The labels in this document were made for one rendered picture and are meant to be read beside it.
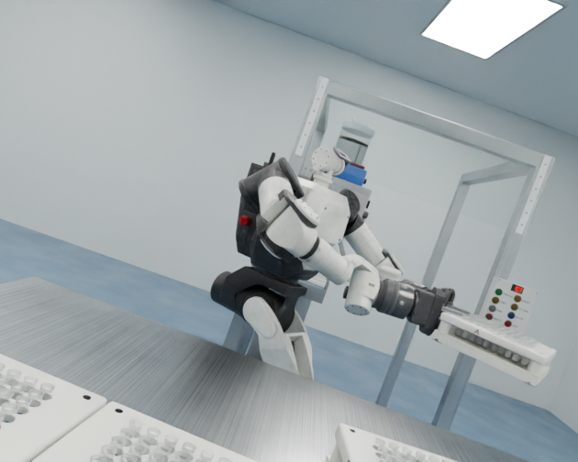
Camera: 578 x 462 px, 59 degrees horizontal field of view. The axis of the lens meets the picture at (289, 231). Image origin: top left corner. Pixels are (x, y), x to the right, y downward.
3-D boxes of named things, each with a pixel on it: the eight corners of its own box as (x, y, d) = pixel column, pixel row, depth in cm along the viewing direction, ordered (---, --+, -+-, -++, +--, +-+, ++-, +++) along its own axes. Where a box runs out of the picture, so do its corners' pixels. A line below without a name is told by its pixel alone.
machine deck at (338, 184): (369, 198, 221) (372, 190, 221) (286, 169, 222) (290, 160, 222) (358, 201, 283) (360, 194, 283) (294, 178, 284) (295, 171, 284)
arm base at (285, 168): (244, 205, 136) (232, 175, 142) (263, 227, 147) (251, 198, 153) (294, 179, 134) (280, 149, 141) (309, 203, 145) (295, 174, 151)
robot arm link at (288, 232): (355, 264, 120) (300, 220, 110) (324, 292, 122) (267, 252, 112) (341, 240, 129) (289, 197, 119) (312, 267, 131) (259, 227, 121)
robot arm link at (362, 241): (372, 285, 189) (338, 236, 187) (402, 266, 187) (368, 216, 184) (375, 294, 178) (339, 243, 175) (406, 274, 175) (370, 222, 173)
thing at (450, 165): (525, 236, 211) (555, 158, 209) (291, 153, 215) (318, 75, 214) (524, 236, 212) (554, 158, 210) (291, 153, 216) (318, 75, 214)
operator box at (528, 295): (516, 351, 208) (539, 291, 206) (475, 336, 209) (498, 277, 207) (509, 347, 214) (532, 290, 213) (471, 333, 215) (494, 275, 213)
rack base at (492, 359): (547, 375, 132) (550, 367, 132) (535, 387, 112) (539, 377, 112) (456, 335, 146) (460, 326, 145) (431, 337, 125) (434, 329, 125)
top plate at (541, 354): (554, 357, 132) (557, 350, 132) (543, 366, 111) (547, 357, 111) (462, 318, 145) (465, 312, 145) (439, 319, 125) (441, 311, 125)
